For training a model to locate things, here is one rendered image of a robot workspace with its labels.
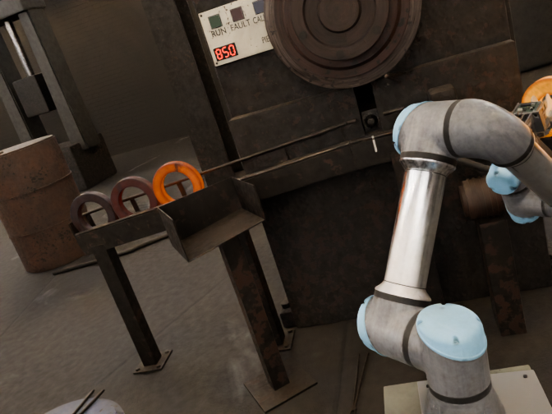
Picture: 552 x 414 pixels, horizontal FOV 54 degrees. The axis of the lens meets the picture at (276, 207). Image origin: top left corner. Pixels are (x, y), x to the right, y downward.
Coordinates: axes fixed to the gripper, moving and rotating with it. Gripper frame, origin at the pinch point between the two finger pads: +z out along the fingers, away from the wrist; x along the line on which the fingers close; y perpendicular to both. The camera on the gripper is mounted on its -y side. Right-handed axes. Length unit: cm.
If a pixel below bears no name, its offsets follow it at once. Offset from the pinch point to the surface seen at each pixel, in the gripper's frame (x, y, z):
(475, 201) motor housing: 18.6, -17.3, -20.8
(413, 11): 32.0, 32.8, 6.6
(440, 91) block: 29.7, 8.5, 0.4
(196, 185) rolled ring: 102, 14, -49
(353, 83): 50, 22, -10
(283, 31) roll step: 62, 45, -14
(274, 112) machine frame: 79, 21, -19
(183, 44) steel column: 310, 13, 121
